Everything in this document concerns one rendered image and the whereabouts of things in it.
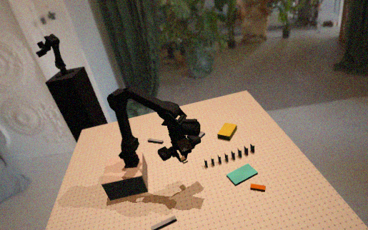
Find yellow rectangular block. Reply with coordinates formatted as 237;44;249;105
217;123;237;141

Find mint green flat block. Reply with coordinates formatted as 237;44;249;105
227;163;258;186

